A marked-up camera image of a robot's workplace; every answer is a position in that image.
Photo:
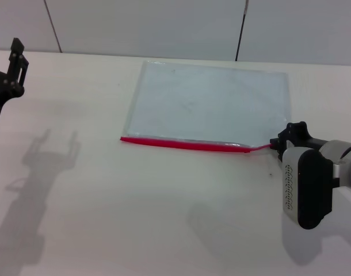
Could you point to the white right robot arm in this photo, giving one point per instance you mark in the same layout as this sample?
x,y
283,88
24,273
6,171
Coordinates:
x,y
310,187

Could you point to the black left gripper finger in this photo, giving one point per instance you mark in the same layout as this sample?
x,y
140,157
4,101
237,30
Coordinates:
x,y
17,69

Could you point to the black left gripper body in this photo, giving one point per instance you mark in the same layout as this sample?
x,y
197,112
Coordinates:
x,y
0,89

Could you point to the clear document bag red zipper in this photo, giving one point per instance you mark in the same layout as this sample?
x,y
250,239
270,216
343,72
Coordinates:
x,y
207,100

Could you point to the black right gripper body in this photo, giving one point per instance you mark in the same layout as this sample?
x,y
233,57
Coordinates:
x,y
295,136

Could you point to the red zipper slider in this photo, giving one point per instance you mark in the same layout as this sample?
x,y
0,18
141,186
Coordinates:
x,y
247,151

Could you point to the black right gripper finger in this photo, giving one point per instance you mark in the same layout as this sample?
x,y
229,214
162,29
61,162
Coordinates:
x,y
274,143

